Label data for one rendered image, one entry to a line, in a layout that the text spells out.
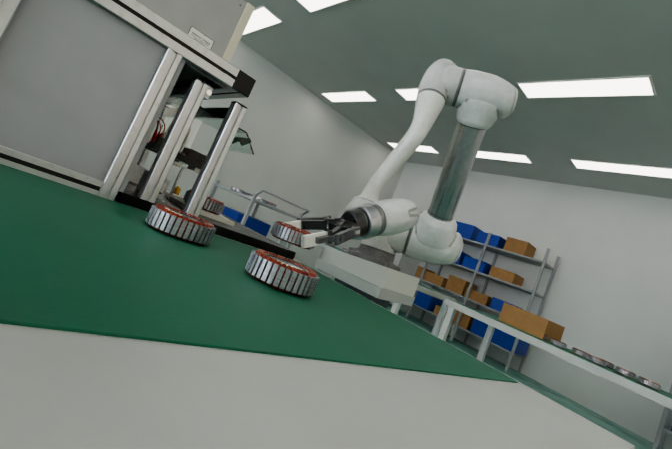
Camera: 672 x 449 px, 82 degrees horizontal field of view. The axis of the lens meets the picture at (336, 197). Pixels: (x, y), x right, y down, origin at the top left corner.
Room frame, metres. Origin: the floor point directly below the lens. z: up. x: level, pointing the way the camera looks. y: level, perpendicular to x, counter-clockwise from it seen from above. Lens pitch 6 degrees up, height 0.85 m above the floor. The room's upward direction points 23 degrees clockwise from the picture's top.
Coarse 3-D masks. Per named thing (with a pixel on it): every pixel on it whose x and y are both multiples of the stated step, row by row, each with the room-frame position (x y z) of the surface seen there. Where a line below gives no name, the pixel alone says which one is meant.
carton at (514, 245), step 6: (510, 240) 6.50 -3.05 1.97; (516, 240) 6.43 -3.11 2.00; (504, 246) 6.55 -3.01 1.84; (510, 246) 6.47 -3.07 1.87; (516, 246) 6.40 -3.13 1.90; (522, 246) 6.34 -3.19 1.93; (528, 246) 6.32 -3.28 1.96; (516, 252) 6.38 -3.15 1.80; (522, 252) 6.31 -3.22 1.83; (528, 252) 6.37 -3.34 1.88; (534, 252) 6.53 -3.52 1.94
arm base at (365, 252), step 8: (352, 248) 1.68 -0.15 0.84; (360, 248) 1.60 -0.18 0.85; (368, 248) 1.56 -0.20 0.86; (360, 256) 1.57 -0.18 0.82; (368, 256) 1.55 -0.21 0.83; (376, 256) 1.55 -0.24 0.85; (384, 256) 1.55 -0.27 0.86; (392, 256) 1.58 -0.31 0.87; (384, 264) 1.51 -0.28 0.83; (392, 264) 1.58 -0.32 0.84
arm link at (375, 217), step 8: (360, 208) 1.05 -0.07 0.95; (368, 208) 1.04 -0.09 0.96; (376, 208) 1.05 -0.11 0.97; (368, 216) 1.02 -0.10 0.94; (376, 216) 1.03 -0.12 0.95; (384, 216) 1.05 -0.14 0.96; (368, 224) 1.03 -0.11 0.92; (376, 224) 1.03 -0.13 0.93; (384, 224) 1.05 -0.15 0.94; (368, 232) 1.03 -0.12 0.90; (376, 232) 1.05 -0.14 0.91
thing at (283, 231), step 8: (280, 224) 0.91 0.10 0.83; (288, 224) 0.97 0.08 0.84; (272, 232) 0.91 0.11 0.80; (280, 232) 0.89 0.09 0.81; (288, 232) 0.89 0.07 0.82; (296, 232) 0.89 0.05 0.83; (304, 232) 0.90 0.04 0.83; (288, 240) 0.89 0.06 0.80; (296, 240) 0.89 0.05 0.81; (304, 248) 0.91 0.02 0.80; (312, 248) 0.93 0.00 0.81
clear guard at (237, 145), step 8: (176, 104) 1.28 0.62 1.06; (200, 120) 1.41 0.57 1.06; (208, 120) 1.34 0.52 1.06; (216, 120) 1.27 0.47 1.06; (216, 128) 1.44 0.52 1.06; (240, 128) 1.26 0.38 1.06; (240, 136) 1.33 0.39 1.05; (248, 136) 1.29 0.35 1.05; (232, 144) 1.42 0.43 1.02; (240, 144) 1.36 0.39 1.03; (248, 144) 1.31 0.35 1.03; (248, 152) 1.34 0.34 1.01
